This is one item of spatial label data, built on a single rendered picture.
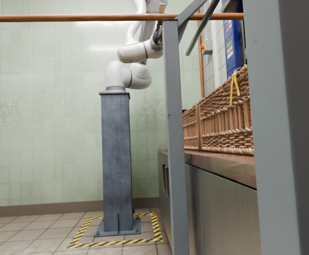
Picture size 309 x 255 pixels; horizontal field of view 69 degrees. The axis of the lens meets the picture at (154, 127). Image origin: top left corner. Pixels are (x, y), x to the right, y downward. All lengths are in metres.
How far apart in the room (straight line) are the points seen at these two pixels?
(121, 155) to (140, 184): 0.66
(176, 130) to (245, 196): 0.33
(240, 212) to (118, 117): 1.40
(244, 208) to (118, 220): 1.43
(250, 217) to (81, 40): 2.36
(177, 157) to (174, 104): 0.14
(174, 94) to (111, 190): 1.18
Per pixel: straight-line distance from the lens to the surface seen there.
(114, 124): 1.66
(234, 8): 1.55
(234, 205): 0.37
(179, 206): 0.62
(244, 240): 0.35
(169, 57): 0.64
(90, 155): 2.26
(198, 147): 0.73
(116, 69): 1.77
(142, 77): 1.85
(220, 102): 0.52
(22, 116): 2.50
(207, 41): 2.16
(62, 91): 2.40
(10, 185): 2.55
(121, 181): 1.67
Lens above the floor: 0.61
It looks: 4 degrees up
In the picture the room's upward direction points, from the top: 2 degrees counter-clockwise
